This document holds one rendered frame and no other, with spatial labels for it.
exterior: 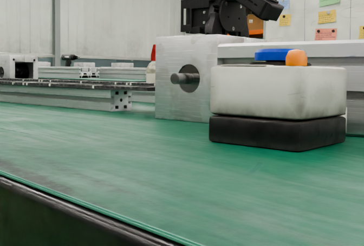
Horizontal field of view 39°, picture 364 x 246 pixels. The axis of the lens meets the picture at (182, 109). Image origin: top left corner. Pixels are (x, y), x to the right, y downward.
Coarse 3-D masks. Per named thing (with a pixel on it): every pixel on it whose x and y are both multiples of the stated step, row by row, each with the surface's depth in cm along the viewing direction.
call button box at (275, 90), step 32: (224, 64) 40; (256, 64) 38; (224, 96) 40; (256, 96) 38; (288, 96) 36; (320, 96) 38; (224, 128) 40; (256, 128) 38; (288, 128) 36; (320, 128) 38
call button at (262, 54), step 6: (258, 54) 40; (264, 54) 39; (270, 54) 39; (276, 54) 39; (282, 54) 39; (306, 54) 40; (258, 60) 41; (264, 60) 40; (270, 60) 40; (276, 60) 40; (282, 60) 40
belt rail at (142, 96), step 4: (4, 80) 122; (100, 84) 100; (104, 84) 99; (132, 92) 95; (136, 92) 95; (140, 92) 94; (144, 92) 93; (148, 92) 92; (152, 92) 91; (132, 96) 94; (136, 96) 94; (140, 96) 93; (144, 96) 92; (148, 96) 92; (152, 96) 91; (128, 100) 95; (132, 100) 94; (136, 100) 94; (140, 100) 93; (144, 100) 92; (148, 100) 92; (152, 100) 91
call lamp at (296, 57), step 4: (288, 52) 36; (292, 52) 36; (296, 52) 36; (300, 52) 36; (304, 52) 36; (288, 56) 36; (292, 56) 36; (296, 56) 36; (300, 56) 36; (304, 56) 36; (288, 60) 36; (292, 60) 36; (296, 60) 36; (300, 60) 36; (304, 60) 36; (288, 64) 36; (292, 64) 36; (296, 64) 36; (300, 64) 36; (304, 64) 36
